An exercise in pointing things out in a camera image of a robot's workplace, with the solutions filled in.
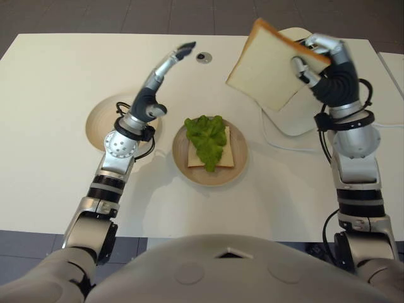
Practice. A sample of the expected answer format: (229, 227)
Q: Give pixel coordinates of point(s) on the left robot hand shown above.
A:
(146, 101)

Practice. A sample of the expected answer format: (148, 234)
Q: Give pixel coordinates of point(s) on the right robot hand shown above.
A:
(339, 83)

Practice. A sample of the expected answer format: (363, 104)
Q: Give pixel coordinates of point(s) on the bread slice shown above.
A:
(228, 154)
(268, 69)

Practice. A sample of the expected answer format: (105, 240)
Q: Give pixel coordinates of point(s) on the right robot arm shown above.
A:
(358, 176)

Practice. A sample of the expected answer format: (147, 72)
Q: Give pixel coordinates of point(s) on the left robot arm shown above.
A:
(94, 227)

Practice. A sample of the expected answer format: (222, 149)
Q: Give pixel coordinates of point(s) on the beige plate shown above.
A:
(101, 123)
(241, 158)

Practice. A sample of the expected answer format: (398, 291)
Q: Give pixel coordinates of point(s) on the green lettuce leaf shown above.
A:
(206, 139)

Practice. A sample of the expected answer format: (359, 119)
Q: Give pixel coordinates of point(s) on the robot body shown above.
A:
(227, 277)

